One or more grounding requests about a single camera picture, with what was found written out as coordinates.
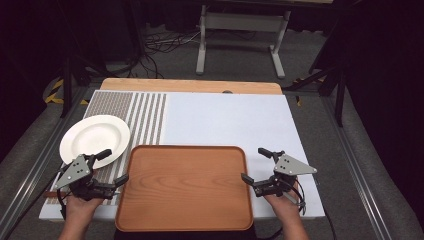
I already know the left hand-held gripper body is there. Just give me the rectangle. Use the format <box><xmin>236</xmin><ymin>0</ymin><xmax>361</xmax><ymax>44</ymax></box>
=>
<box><xmin>54</xmin><ymin>153</ymin><xmax>117</xmax><ymax>202</ymax></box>

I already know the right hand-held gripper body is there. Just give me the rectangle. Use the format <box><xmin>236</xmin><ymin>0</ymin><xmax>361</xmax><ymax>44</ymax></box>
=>
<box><xmin>252</xmin><ymin>151</ymin><xmax>318</xmax><ymax>201</ymax></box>

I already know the white round plate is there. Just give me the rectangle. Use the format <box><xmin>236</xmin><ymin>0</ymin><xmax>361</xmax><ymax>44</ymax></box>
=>
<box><xmin>59</xmin><ymin>114</ymin><xmax>131</xmax><ymax>170</ymax></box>

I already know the brown wooden tray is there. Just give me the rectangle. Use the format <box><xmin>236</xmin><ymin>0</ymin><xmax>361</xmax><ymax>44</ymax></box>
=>
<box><xmin>114</xmin><ymin>144</ymin><xmax>255</xmax><ymax>233</ymax></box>

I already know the person's left hand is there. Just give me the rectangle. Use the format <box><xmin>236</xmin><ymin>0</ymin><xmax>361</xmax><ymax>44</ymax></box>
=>
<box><xmin>64</xmin><ymin>194</ymin><xmax>105</xmax><ymax>227</ymax></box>

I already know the person's right hand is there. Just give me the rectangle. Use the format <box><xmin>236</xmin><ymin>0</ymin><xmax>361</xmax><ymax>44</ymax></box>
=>
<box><xmin>264</xmin><ymin>189</ymin><xmax>303</xmax><ymax>225</ymax></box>

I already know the white table board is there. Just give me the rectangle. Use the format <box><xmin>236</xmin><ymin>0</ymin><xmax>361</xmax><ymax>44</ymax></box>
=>
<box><xmin>38</xmin><ymin>89</ymin><xmax>326</xmax><ymax>221</ymax></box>

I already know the grey striped placemat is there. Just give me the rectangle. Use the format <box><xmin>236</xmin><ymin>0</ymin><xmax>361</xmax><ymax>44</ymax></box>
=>
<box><xmin>44</xmin><ymin>90</ymin><xmax>168</xmax><ymax>206</ymax></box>

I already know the black tripod stand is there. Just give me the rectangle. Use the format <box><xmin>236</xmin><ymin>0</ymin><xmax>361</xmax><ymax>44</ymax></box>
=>
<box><xmin>59</xmin><ymin>54</ymin><xmax>113</xmax><ymax>119</ymax></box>
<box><xmin>282</xmin><ymin>64</ymin><xmax>348</xmax><ymax>128</ymax></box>

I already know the yellow black floor tape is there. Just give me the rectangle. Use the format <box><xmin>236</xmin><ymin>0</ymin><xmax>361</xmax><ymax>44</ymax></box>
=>
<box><xmin>292</xmin><ymin>76</ymin><xmax>327</xmax><ymax>108</ymax></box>
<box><xmin>44</xmin><ymin>77</ymin><xmax>90</xmax><ymax>106</ymax></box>

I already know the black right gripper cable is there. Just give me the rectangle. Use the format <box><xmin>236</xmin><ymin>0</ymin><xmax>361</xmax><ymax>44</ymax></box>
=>
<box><xmin>283</xmin><ymin>178</ymin><xmax>337</xmax><ymax>240</ymax></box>

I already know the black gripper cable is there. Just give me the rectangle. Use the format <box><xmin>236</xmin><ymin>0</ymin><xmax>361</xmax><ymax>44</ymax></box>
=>
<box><xmin>283</xmin><ymin>178</ymin><xmax>337</xmax><ymax>240</ymax></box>
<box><xmin>55</xmin><ymin>188</ymin><xmax>68</xmax><ymax>221</ymax></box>

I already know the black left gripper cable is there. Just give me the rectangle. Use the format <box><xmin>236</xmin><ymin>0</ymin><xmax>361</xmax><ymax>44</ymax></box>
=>
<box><xmin>55</xmin><ymin>188</ymin><xmax>68</xmax><ymax>221</ymax></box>

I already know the aluminium floor rail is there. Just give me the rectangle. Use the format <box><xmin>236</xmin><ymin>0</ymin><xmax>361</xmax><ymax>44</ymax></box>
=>
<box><xmin>0</xmin><ymin>85</ymin><xmax>92</xmax><ymax>236</ymax></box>
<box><xmin>320</xmin><ymin>95</ymin><xmax>395</xmax><ymax>240</ymax></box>

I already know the bundle of floor cables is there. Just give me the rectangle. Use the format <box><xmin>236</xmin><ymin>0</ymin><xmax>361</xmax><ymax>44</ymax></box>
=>
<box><xmin>109</xmin><ymin>29</ymin><xmax>203</xmax><ymax>80</ymax></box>

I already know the grey metal desk frame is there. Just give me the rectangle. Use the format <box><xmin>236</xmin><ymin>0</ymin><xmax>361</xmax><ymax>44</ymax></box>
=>
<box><xmin>195</xmin><ymin>4</ymin><xmax>292</xmax><ymax>80</ymax></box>

